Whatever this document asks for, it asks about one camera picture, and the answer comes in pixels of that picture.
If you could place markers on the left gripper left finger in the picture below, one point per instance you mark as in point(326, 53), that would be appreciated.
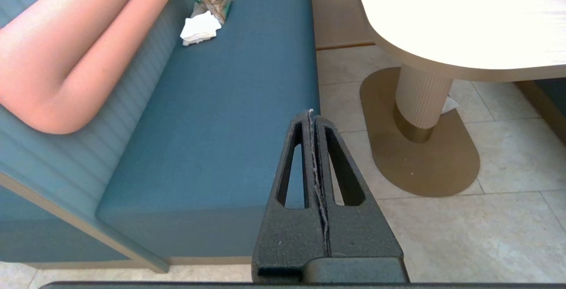
point(287, 240)

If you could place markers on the blue sofa with snack packet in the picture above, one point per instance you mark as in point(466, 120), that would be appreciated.
point(212, 125)

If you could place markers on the white folded napkins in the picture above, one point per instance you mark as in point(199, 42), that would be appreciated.
point(200, 28)

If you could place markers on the beige gold table pedestal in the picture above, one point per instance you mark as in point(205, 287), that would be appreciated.
point(420, 160)

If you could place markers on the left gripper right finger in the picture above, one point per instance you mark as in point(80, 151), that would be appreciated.
point(358, 231)

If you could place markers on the pink bolster beside snack packet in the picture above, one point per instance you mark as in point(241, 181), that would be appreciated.
point(66, 50)

